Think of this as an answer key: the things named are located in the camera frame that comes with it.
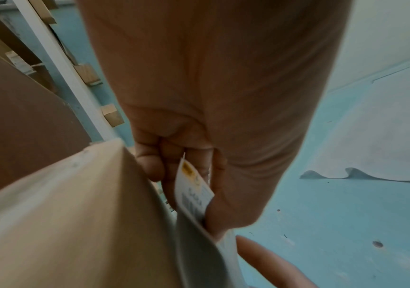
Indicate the person's left hand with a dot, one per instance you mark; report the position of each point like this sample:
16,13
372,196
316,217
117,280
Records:
226,84

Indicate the white metal shelf rack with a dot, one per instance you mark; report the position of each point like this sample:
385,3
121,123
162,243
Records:
62,64

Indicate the brown cardboard box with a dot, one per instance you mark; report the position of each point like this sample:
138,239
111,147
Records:
77,225

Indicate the person's right hand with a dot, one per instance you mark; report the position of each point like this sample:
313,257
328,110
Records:
272,264

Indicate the translucent label backing paper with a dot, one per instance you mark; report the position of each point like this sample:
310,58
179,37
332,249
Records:
205,253

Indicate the row of small brown parcels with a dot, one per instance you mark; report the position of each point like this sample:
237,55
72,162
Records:
87,74

